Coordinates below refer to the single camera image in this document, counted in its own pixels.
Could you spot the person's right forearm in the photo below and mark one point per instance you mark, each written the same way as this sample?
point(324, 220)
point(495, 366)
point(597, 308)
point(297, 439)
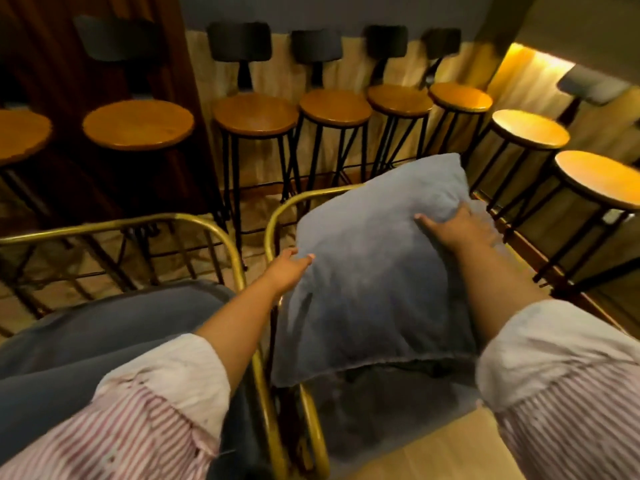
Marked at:
point(492, 287)

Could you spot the person's right thumb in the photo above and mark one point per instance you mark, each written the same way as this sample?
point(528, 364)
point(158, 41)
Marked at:
point(427, 221)

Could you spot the blue chair seat pad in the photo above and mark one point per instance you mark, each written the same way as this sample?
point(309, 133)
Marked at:
point(75, 339)

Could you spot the person's right hand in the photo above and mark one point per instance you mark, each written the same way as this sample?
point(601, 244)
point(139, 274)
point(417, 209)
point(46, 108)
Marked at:
point(460, 232)

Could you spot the person's left hand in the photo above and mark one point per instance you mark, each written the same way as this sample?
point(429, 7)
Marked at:
point(284, 272)

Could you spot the person's left forearm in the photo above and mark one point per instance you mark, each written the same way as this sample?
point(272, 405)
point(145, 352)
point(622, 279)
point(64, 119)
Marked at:
point(239, 329)

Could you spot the dark grey chair seat pad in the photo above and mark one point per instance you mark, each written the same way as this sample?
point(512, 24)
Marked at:
point(385, 399)

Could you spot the row of wooden bar stools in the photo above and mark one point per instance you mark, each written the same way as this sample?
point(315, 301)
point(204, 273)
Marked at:
point(256, 114)

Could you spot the person's left fingers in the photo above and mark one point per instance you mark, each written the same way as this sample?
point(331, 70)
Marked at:
point(300, 259)

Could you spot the pink striped white shirt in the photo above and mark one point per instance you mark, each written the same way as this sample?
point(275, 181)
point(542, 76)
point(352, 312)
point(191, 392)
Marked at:
point(150, 424)

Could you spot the gold metal frame chair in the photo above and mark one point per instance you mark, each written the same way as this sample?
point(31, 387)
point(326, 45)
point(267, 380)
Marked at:
point(150, 222)
point(280, 204)

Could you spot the grey-blue square cushion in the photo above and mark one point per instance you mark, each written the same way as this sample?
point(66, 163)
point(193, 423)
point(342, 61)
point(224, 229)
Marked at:
point(370, 289)

